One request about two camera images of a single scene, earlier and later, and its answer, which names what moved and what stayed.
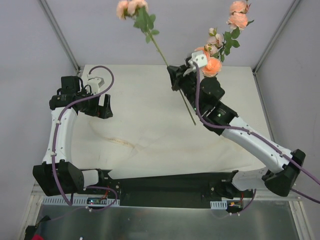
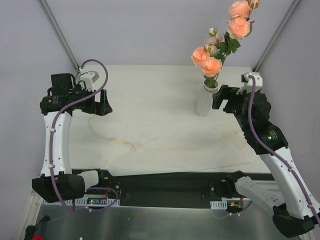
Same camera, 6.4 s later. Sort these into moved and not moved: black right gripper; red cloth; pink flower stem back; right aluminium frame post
Moved: black right gripper; pink flower stem back
Not moved: red cloth; right aluminium frame post
